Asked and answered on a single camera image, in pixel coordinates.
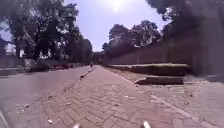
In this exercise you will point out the red brick path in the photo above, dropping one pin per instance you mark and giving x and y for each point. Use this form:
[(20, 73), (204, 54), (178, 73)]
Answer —
[(110, 103)]

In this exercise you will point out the reddish vehicle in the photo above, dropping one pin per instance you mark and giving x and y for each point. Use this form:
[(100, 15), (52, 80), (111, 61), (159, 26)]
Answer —
[(61, 66)]

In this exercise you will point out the grey paved strip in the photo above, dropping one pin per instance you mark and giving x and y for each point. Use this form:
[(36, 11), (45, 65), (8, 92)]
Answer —
[(200, 100)]

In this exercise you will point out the pale stone path edging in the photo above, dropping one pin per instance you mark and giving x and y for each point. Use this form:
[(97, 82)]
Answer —
[(173, 107)]

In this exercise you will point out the grey brick road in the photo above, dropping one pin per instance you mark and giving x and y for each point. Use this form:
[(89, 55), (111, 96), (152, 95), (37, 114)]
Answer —
[(30, 90)]

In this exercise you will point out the low concrete kerb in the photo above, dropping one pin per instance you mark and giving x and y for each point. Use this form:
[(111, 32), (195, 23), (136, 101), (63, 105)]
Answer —
[(87, 72)]

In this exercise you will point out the robot's own part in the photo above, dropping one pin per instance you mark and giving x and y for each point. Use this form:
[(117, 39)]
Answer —
[(146, 125), (76, 126)]

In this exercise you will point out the flat concrete slab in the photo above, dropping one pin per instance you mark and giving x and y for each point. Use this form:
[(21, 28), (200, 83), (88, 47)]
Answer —
[(160, 80)]

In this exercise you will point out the low raised hedge bed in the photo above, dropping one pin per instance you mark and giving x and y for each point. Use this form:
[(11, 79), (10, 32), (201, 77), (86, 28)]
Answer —
[(156, 69)]

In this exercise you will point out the pale boundary wall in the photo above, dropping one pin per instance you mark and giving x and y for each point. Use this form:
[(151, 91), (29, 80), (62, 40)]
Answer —
[(10, 61)]

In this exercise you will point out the long boundary wall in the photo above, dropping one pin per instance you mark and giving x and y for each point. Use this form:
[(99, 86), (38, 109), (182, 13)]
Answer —
[(166, 51)]

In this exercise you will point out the row of trees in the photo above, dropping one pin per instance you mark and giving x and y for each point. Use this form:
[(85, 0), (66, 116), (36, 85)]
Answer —
[(43, 30), (140, 35)]

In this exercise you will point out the dark vehicle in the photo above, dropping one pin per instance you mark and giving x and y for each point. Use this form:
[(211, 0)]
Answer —
[(39, 67)]

